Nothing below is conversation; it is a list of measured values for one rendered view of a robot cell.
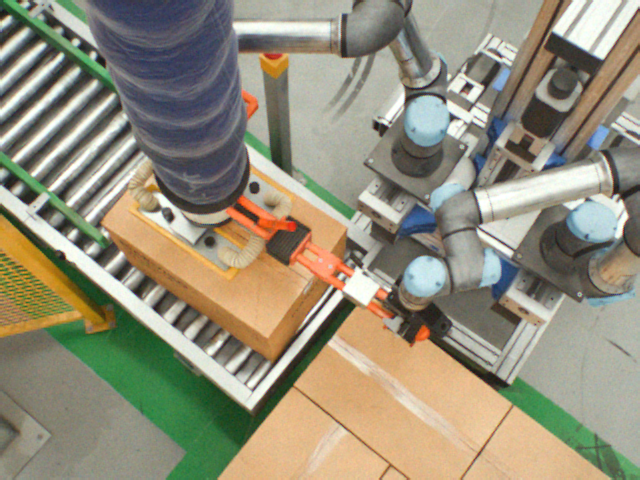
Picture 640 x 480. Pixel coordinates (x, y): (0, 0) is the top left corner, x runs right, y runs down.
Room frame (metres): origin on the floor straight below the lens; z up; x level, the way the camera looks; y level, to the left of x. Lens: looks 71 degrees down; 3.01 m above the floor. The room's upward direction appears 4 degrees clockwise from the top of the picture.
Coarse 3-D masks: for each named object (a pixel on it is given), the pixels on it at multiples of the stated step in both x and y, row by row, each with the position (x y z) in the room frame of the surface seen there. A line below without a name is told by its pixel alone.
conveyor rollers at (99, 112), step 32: (0, 32) 1.60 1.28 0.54; (32, 32) 1.62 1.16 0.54; (64, 32) 1.63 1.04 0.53; (0, 64) 1.47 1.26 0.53; (32, 64) 1.48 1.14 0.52; (64, 64) 1.50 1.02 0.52; (0, 96) 1.35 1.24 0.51; (96, 256) 0.75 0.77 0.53; (128, 288) 0.64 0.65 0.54; (160, 288) 0.64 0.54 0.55; (192, 320) 0.54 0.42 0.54; (256, 384) 0.35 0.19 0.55
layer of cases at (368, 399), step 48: (336, 336) 0.52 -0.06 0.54; (384, 336) 0.53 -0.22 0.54; (336, 384) 0.37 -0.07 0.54; (384, 384) 0.38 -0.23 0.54; (432, 384) 0.39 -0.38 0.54; (480, 384) 0.40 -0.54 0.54; (288, 432) 0.20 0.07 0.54; (336, 432) 0.21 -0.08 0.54; (384, 432) 0.22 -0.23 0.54; (432, 432) 0.23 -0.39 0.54; (480, 432) 0.24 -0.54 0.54; (528, 432) 0.25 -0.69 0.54
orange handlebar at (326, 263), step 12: (252, 96) 0.99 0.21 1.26; (252, 108) 0.95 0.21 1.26; (240, 204) 0.69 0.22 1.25; (252, 204) 0.69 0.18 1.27; (240, 216) 0.65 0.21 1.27; (264, 216) 0.66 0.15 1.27; (252, 228) 0.62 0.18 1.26; (264, 228) 0.63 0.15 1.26; (324, 252) 0.57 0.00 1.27; (312, 264) 0.54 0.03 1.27; (324, 264) 0.54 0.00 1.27; (336, 264) 0.55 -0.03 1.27; (324, 276) 0.51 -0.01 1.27; (348, 276) 0.52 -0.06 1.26; (372, 312) 0.44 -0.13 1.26; (384, 312) 0.44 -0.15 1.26; (420, 336) 0.38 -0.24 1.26
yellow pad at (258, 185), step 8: (256, 176) 0.81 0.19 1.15; (264, 176) 0.82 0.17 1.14; (248, 184) 0.79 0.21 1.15; (256, 184) 0.78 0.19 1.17; (264, 184) 0.79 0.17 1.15; (272, 184) 0.80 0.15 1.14; (248, 192) 0.77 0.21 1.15; (256, 192) 0.76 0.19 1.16; (264, 192) 0.77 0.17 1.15; (288, 192) 0.78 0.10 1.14; (256, 200) 0.74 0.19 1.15; (264, 208) 0.72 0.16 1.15; (272, 208) 0.73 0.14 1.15
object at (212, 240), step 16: (160, 192) 0.75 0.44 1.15; (128, 208) 0.70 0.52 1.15; (144, 208) 0.70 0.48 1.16; (160, 208) 0.70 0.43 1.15; (176, 208) 0.71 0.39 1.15; (160, 224) 0.66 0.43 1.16; (176, 240) 0.62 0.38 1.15; (208, 240) 0.61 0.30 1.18; (224, 240) 0.63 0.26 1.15; (192, 256) 0.58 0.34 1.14; (208, 256) 0.58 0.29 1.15; (224, 272) 0.54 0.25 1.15
